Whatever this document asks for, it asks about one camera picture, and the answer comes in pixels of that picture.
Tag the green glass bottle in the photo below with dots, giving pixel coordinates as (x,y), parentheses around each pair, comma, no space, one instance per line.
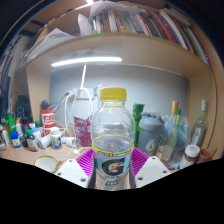
(138,116)

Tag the white power strip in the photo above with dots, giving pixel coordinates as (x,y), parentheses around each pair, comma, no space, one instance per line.
(83,94)

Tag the slim bottle with green cap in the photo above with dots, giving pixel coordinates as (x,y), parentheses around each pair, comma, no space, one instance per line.
(178,116)

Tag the clear yellow-capped drink bottle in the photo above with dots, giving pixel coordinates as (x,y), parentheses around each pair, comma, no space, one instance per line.
(113,133)

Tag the wooden shelf unit with books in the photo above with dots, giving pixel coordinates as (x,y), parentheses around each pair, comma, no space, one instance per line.
(126,33)

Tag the glass bottle with yellow cap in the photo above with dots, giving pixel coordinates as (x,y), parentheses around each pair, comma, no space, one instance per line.
(170,133)

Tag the under-shelf white light bar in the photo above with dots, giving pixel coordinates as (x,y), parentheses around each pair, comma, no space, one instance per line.
(86,61)

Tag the brown jar with white lid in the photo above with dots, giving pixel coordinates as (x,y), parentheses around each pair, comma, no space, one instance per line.
(189,156)

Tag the blue plastic bag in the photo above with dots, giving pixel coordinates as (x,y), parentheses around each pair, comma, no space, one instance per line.
(181,136)

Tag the hanging dark clothes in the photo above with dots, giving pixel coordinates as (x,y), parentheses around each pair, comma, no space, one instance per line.
(6,80)

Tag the small white blue-labelled bottle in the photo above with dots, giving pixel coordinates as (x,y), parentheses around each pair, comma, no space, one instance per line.
(56,140)

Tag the green plastic container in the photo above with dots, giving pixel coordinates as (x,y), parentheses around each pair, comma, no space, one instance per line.
(10,125)

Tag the magenta snack pouch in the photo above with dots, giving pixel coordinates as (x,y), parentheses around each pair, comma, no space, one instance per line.
(82,131)

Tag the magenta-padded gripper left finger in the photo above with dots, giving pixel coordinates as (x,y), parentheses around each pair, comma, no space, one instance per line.
(73,171)

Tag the clear glass bottle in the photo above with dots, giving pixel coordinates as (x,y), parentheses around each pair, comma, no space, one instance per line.
(199,131)

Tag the cream ceramic cup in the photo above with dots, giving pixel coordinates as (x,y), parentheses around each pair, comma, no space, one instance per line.
(46,164)

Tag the white bottle with blue cap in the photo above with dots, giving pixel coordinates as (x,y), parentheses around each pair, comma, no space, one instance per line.
(16,140)

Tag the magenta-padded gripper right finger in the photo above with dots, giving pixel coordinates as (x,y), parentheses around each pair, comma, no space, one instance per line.
(151,170)

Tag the grey shaker bottle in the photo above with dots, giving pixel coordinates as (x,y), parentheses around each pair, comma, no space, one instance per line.
(149,136)

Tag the dark bottle with green cap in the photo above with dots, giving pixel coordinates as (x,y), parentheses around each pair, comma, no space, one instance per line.
(32,142)

